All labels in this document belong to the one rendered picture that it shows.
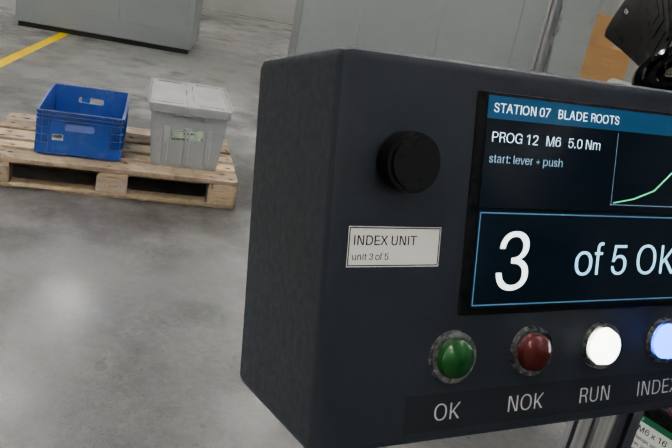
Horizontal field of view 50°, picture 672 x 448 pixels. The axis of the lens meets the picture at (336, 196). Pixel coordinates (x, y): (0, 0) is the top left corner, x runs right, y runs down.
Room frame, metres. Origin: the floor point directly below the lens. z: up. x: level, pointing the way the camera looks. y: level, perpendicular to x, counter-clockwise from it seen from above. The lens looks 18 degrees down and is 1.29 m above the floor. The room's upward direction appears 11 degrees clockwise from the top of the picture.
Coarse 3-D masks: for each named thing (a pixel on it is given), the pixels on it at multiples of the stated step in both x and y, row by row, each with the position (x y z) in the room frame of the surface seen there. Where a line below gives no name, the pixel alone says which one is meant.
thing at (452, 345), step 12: (444, 336) 0.32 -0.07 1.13; (456, 336) 0.32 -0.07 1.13; (468, 336) 0.32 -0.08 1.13; (432, 348) 0.31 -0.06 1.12; (444, 348) 0.31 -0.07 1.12; (456, 348) 0.31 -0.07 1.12; (468, 348) 0.32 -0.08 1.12; (432, 360) 0.31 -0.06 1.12; (444, 360) 0.31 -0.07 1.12; (456, 360) 0.31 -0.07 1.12; (468, 360) 0.31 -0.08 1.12; (432, 372) 0.31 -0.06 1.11; (444, 372) 0.31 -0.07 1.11; (456, 372) 0.31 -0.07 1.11; (468, 372) 0.32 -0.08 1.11
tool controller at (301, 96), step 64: (320, 64) 0.34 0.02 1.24; (384, 64) 0.33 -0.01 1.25; (448, 64) 0.35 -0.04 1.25; (320, 128) 0.33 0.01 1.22; (384, 128) 0.32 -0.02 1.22; (448, 128) 0.34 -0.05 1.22; (512, 128) 0.36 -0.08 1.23; (576, 128) 0.38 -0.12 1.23; (640, 128) 0.40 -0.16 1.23; (256, 192) 0.39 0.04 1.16; (320, 192) 0.31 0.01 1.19; (384, 192) 0.32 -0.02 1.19; (448, 192) 0.33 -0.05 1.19; (512, 192) 0.35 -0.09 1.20; (576, 192) 0.37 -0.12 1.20; (640, 192) 0.39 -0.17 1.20; (256, 256) 0.37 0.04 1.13; (320, 256) 0.30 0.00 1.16; (384, 256) 0.31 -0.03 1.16; (448, 256) 0.33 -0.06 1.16; (576, 256) 0.36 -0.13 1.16; (640, 256) 0.39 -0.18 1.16; (256, 320) 0.36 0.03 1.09; (320, 320) 0.29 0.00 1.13; (384, 320) 0.31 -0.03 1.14; (448, 320) 0.32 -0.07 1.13; (512, 320) 0.34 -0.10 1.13; (576, 320) 0.36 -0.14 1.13; (640, 320) 0.38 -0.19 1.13; (256, 384) 0.34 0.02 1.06; (320, 384) 0.29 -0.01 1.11; (384, 384) 0.30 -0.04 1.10; (448, 384) 0.32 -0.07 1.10; (512, 384) 0.33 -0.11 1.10; (576, 384) 0.35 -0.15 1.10; (640, 384) 0.38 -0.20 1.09
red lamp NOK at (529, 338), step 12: (516, 336) 0.34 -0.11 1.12; (528, 336) 0.34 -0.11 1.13; (540, 336) 0.34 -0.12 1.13; (516, 348) 0.34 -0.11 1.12; (528, 348) 0.33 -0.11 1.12; (540, 348) 0.34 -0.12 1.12; (552, 348) 0.35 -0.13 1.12; (516, 360) 0.33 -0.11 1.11; (528, 360) 0.33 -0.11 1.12; (540, 360) 0.34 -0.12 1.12; (528, 372) 0.34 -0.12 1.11
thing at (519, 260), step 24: (480, 216) 0.34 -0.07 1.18; (504, 216) 0.35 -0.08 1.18; (528, 216) 0.35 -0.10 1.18; (552, 216) 0.36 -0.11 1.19; (480, 240) 0.34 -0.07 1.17; (504, 240) 0.34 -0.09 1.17; (528, 240) 0.35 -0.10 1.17; (552, 240) 0.36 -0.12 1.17; (480, 264) 0.33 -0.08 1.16; (504, 264) 0.34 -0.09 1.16; (528, 264) 0.35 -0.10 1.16; (480, 288) 0.33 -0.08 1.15; (504, 288) 0.34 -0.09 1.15; (528, 288) 0.35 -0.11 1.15
